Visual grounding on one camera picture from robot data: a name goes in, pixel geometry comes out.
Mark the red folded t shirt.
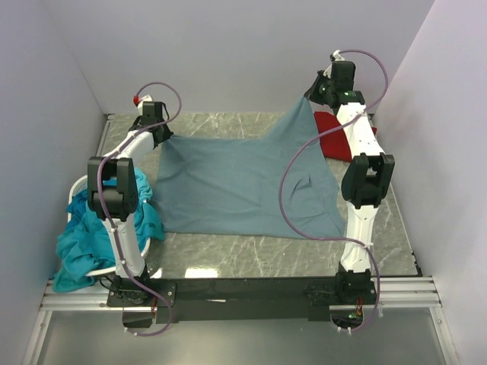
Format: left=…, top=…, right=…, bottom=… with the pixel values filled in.
left=314, top=110, right=378, bottom=163

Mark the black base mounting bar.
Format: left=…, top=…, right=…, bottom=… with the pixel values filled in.
left=107, top=275, right=377, bottom=324

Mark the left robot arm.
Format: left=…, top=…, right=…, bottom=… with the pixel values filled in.
left=87, top=96, right=172, bottom=308

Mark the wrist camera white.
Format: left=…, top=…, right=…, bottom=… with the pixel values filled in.
left=329, top=49, right=345, bottom=62
left=132, top=94, right=154, bottom=114

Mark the white laundry basket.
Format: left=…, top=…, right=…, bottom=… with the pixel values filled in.
left=68, top=175, right=151, bottom=277

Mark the teal t shirts pile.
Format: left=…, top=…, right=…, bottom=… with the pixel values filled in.
left=53, top=168, right=164, bottom=293

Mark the aluminium frame rail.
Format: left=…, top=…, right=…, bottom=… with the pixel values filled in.
left=40, top=277, right=442, bottom=312

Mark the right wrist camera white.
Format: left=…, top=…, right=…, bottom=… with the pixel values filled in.
left=329, top=49, right=345, bottom=62

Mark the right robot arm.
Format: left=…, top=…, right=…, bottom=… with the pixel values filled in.
left=305, top=60, right=395, bottom=303

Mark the grey-blue t shirt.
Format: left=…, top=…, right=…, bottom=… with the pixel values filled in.
left=152, top=98, right=345, bottom=238

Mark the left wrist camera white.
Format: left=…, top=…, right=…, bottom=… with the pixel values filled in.
left=132, top=94, right=154, bottom=114

